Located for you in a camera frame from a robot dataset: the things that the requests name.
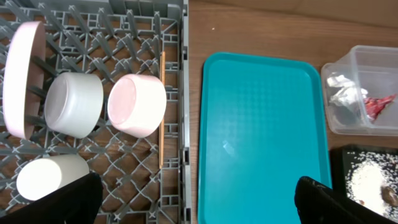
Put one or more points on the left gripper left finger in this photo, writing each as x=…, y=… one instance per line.
x=77, y=202

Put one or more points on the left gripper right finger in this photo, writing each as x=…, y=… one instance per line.
x=319, y=204

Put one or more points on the white cup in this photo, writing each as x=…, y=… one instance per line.
x=46, y=175

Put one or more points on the rice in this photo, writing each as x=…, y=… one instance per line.
x=365, y=173

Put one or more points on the brown food scrap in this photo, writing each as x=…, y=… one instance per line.
x=389, y=196

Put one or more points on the grey metal bowl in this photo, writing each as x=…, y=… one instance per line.
x=73, y=104

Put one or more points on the red snack wrapper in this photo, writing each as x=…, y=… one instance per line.
x=374, y=106

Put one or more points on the small white bowl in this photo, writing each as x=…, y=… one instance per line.
x=134, y=104

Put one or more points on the large white plate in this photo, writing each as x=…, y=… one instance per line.
x=20, y=73

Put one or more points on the wooden chopstick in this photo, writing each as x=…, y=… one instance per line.
x=162, y=109

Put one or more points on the black tray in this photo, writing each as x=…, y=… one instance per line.
x=337, y=164

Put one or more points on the teal plastic tray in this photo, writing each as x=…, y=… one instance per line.
x=262, y=127

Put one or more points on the clear plastic bin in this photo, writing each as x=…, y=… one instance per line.
x=374, y=71

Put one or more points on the grey plastic dish rack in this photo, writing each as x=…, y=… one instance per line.
x=145, y=180

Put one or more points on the cardboard wall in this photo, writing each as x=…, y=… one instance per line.
x=374, y=12

